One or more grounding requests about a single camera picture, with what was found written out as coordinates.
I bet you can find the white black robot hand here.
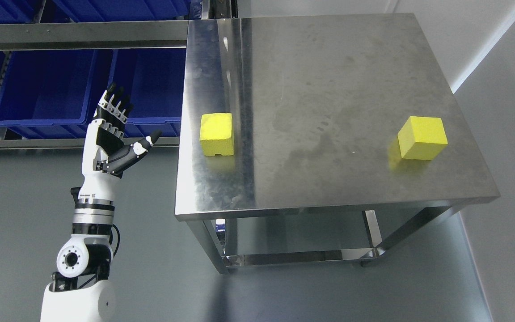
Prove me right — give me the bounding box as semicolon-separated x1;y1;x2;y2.
80;82;162;203

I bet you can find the yellow foam block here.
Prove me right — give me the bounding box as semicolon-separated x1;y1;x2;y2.
199;113;235;157
397;116;449;161

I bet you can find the steel shelf rack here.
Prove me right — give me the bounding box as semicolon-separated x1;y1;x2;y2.
0;0;240;150

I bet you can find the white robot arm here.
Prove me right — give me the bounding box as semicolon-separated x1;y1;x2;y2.
40;82;162;322

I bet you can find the stainless steel table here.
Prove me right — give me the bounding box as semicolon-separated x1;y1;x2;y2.
174;13;499;274

